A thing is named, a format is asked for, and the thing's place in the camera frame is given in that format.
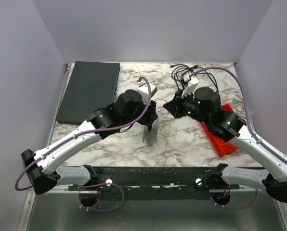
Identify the yellow wire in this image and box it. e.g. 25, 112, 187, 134
153, 98, 179, 138

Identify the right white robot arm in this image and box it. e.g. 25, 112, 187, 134
163, 87, 287, 203

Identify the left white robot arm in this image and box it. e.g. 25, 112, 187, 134
21, 90, 158, 194

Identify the red plastic bin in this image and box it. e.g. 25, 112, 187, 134
200, 103, 240, 158

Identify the grey cable spool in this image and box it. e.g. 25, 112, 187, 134
142, 118, 159, 146

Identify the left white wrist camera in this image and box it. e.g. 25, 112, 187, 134
137, 81, 157, 104

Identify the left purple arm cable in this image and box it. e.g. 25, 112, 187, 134
14, 76, 152, 192

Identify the dark grey network switch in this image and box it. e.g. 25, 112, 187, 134
56, 61, 120, 125

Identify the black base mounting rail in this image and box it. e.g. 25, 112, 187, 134
68, 164, 226, 204

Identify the aluminium frame rail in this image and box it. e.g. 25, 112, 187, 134
27, 186, 73, 193

